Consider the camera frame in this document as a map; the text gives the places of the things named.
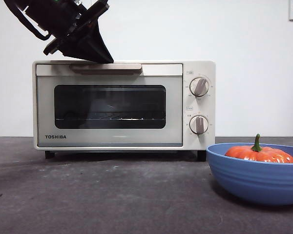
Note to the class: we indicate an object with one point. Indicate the white Toshiba toaster oven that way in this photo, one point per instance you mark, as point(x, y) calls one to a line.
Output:
point(200, 143)

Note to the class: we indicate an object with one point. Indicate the blue ribbed bowl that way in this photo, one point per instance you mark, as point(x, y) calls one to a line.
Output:
point(258, 182)

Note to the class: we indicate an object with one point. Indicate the orange pumpkin green stem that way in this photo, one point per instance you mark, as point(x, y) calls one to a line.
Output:
point(263, 153)

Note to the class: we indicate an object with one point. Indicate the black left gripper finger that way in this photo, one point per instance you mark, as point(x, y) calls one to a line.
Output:
point(83, 51)
point(98, 41)

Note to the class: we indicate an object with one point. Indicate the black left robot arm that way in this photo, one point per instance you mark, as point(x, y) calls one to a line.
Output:
point(51, 14)

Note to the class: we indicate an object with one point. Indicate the beige oven control knob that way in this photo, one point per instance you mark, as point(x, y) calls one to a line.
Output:
point(199, 87)
point(199, 125)

